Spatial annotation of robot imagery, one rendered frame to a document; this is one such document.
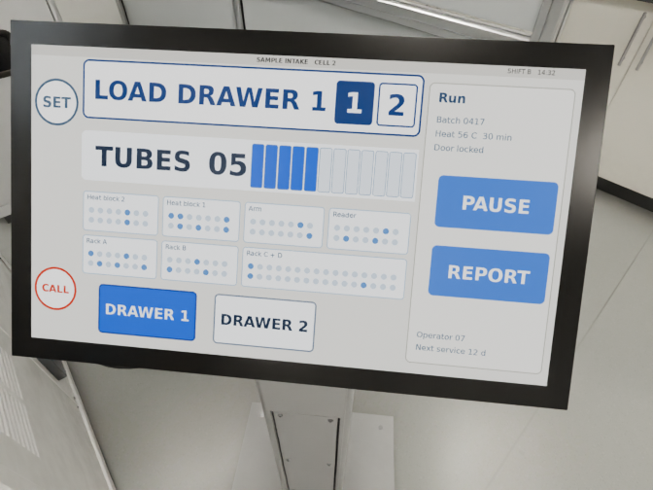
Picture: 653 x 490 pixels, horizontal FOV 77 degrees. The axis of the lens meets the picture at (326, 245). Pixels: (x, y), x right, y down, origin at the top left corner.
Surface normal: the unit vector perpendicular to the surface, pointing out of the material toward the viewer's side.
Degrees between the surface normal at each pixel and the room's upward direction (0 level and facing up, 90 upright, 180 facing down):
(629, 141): 90
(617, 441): 0
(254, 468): 5
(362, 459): 5
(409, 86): 50
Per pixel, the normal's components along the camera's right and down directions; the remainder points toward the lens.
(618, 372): 0.00, -0.70
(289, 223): -0.07, 0.09
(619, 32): -0.71, 0.50
